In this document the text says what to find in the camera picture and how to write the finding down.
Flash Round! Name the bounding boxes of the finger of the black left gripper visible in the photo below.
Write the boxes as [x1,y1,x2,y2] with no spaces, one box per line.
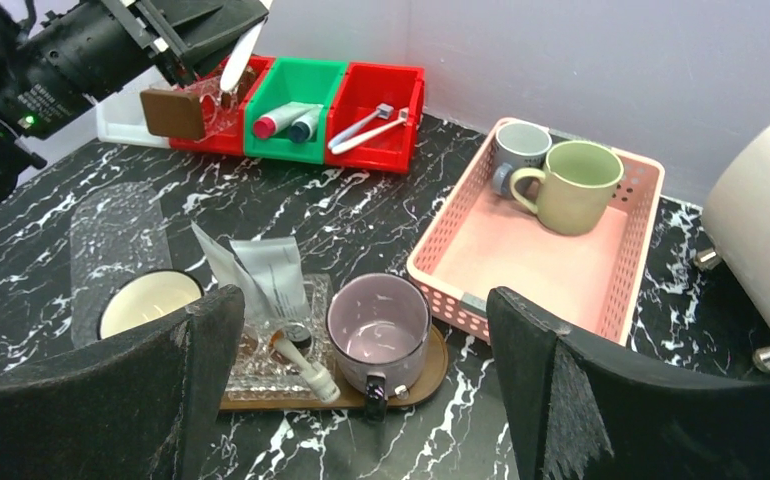
[139,0,268,77]

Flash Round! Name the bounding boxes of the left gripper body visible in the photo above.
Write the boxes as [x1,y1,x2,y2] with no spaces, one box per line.
[103,0,198,87]

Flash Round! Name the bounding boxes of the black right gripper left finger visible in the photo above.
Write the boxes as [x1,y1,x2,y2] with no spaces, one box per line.
[0,286,245,479]

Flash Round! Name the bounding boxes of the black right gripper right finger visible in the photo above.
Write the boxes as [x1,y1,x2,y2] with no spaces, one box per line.
[486,287,770,479]

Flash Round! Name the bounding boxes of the white toothbrush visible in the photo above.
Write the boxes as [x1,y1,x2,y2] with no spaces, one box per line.
[219,18,267,93]
[327,103,394,150]
[328,106,410,155]

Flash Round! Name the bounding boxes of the white ribbed mug black rim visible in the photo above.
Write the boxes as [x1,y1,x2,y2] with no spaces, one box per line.
[98,269,204,339]

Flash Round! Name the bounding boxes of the clear textured square holder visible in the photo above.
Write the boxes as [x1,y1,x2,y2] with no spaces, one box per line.
[225,274,336,401]

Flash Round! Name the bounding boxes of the orange cap toothpaste tube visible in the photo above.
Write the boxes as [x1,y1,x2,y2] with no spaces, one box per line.
[190,222,275,320]

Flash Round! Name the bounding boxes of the beige toothbrush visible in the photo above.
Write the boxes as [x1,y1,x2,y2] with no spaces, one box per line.
[273,337,341,404]

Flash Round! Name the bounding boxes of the black cap toothpaste tube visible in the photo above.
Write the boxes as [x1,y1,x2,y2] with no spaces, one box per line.
[230,236,311,320]

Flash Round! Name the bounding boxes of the purple mug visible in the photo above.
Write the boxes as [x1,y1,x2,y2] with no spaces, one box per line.
[326,273,432,422]

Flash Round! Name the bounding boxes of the green mug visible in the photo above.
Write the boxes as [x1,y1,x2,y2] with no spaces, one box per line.
[509,140,625,236]

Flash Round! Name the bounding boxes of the grey mug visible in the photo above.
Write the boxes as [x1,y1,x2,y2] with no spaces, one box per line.
[491,120,553,199]

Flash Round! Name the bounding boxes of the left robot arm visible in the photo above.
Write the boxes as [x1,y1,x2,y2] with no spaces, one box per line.
[0,0,269,203]

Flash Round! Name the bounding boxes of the pink cap toothpaste tube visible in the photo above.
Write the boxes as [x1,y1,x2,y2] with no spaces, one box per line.
[251,102,316,139]

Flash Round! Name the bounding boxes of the left red plastic bin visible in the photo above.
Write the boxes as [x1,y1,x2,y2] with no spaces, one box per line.
[168,55,275,156]

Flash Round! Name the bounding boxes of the red plastic bin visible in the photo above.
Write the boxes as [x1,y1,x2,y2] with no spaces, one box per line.
[168,55,275,156]
[325,62,425,174]

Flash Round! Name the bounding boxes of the brown wooden holder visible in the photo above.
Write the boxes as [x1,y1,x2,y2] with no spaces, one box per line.
[140,89,206,140]

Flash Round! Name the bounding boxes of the green plastic bin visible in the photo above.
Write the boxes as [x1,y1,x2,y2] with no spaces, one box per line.
[243,57,349,165]

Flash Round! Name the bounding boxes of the white plastic bin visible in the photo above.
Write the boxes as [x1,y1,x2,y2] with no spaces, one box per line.
[95,90,170,149]

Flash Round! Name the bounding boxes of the pink perforated basket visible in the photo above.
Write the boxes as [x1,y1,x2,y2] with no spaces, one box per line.
[407,134,664,345]

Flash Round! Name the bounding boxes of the right red plastic bin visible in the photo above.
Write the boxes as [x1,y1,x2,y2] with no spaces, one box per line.
[325,62,425,174]

